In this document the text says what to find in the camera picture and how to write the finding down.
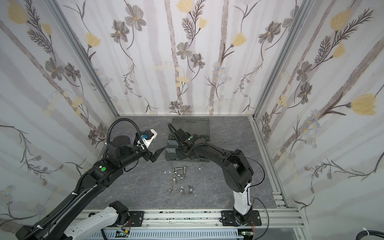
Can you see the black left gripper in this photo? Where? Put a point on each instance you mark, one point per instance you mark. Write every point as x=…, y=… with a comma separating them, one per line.
x=148, y=155

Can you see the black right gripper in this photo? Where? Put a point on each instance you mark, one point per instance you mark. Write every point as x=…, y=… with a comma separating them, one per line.
x=180, y=135

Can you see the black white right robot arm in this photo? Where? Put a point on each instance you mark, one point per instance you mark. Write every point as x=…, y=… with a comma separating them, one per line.
x=237, y=171

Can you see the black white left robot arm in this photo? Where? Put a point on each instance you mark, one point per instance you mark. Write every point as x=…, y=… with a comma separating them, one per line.
x=119, y=153

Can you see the green plastic organizer box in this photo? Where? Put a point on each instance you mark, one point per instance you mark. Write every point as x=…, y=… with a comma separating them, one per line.
x=198, y=126

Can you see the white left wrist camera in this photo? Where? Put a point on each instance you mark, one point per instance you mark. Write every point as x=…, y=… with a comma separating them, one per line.
x=146, y=138

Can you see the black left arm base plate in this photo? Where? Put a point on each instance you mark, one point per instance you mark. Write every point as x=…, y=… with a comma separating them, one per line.
x=136, y=218

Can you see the white slotted cable duct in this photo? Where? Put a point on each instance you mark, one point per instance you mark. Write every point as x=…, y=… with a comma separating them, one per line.
x=176, y=234

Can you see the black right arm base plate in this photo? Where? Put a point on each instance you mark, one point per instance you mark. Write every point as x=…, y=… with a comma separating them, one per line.
x=234, y=219

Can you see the aluminium front rail frame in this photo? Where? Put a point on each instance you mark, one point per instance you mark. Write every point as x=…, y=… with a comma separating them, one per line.
x=281, y=223

